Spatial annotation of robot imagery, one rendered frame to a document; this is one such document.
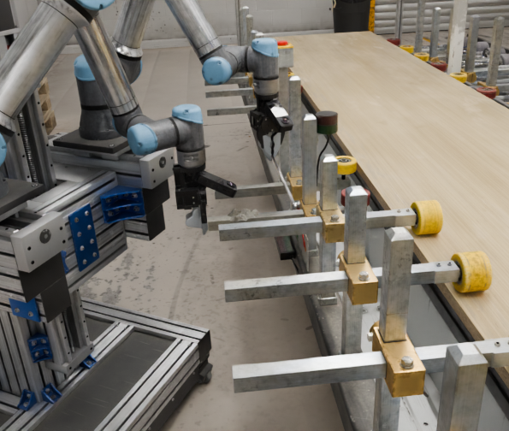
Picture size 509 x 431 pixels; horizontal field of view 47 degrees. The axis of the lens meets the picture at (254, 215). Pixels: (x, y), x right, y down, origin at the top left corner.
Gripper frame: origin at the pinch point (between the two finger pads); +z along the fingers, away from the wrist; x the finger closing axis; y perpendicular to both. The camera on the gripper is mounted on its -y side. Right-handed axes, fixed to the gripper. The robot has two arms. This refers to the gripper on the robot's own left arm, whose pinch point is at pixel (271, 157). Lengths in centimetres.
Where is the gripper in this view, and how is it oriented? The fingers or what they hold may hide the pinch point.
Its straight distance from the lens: 184.1
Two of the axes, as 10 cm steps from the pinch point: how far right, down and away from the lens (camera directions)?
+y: -4.3, -3.8, 8.2
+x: -9.0, 2.2, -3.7
